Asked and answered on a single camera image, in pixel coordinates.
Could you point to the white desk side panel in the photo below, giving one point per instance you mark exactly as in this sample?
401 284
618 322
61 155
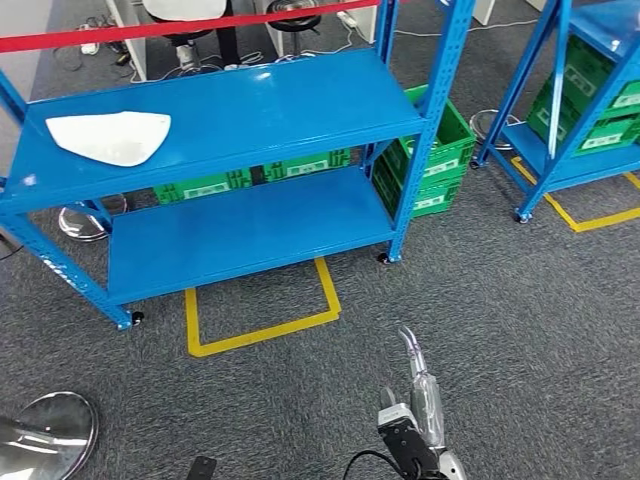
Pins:
275 40
132 53
484 10
367 30

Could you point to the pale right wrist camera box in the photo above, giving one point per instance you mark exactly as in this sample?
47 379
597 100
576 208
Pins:
395 417

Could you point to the black round swivel stool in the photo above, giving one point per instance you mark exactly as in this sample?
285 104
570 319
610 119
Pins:
295 25

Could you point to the person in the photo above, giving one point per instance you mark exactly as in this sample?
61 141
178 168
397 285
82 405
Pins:
185 8

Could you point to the white plastic body panel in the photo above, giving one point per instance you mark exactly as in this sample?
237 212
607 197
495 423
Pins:
110 136

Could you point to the white power strip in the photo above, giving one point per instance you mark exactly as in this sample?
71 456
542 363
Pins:
347 18
90 48

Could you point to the green plastic crate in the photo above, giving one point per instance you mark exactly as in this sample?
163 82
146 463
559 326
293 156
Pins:
627 129
170 192
400 199
450 129
340 159
583 56

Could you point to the long red barrier belt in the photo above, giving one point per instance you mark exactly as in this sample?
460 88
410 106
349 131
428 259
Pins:
100 32

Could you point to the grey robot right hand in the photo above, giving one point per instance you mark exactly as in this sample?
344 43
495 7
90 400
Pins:
427 411

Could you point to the blue metal shelf rack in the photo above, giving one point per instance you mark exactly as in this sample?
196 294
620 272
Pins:
225 112
520 142

